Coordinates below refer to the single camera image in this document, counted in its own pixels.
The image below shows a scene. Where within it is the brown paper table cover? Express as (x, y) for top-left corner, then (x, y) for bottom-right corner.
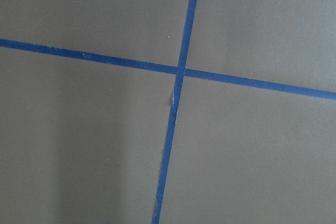
(1, 0), (335, 223)

